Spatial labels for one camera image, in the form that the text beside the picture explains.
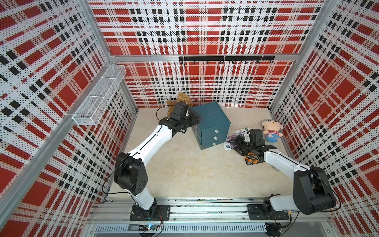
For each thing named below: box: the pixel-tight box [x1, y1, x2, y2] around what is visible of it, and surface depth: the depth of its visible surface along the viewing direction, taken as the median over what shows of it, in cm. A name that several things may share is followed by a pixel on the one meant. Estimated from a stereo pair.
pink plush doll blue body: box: [261, 119, 284, 143], surface depth 102 cm
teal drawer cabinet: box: [190, 101, 231, 151], surface depth 90 cm
